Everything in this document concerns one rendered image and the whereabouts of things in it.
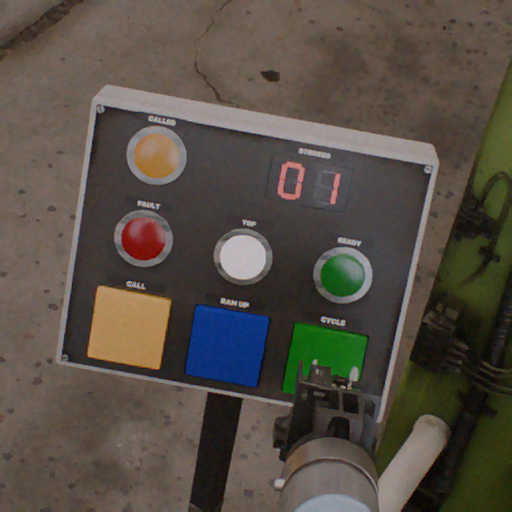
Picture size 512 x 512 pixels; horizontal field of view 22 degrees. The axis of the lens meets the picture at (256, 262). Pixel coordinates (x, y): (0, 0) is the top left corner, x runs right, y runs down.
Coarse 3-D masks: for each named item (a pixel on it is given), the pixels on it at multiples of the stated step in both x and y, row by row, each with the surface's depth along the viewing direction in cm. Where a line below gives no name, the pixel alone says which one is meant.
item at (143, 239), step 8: (128, 224) 132; (136, 224) 132; (144, 224) 132; (152, 224) 132; (128, 232) 132; (136, 232) 132; (144, 232) 132; (152, 232) 132; (160, 232) 132; (128, 240) 133; (136, 240) 133; (144, 240) 133; (152, 240) 133; (160, 240) 133; (128, 248) 133; (136, 248) 133; (144, 248) 133; (152, 248) 133; (160, 248) 133; (136, 256) 133; (144, 256) 133; (152, 256) 133
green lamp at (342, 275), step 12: (324, 264) 132; (336, 264) 132; (348, 264) 132; (360, 264) 132; (324, 276) 133; (336, 276) 133; (348, 276) 133; (360, 276) 133; (336, 288) 133; (348, 288) 133; (360, 288) 133
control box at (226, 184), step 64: (128, 128) 130; (192, 128) 129; (256, 128) 129; (320, 128) 134; (128, 192) 132; (192, 192) 131; (256, 192) 131; (320, 192) 130; (384, 192) 130; (128, 256) 133; (192, 256) 133; (320, 256) 132; (384, 256) 132; (64, 320) 136; (192, 320) 135; (320, 320) 134; (384, 320) 134; (192, 384) 137; (384, 384) 136
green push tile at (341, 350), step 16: (304, 336) 134; (320, 336) 134; (336, 336) 134; (352, 336) 134; (304, 352) 135; (320, 352) 135; (336, 352) 135; (352, 352) 134; (288, 368) 135; (304, 368) 135; (336, 368) 135; (352, 368) 135; (288, 384) 136
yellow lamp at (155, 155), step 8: (152, 136) 130; (160, 136) 130; (136, 144) 130; (144, 144) 130; (152, 144) 130; (160, 144) 130; (168, 144) 130; (136, 152) 130; (144, 152) 130; (152, 152) 130; (160, 152) 130; (168, 152) 130; (176, 152) 130; (136, 160) 130; (144, 160) 130; (152, 160) 130; (160, 160) 130; (168, 160) 130; (176, 160) 130; (144, 168) 131; (152, 168) 130; (160, 168) 130; (168, 168) 130; (152, 176) 131; (160, 176) 131
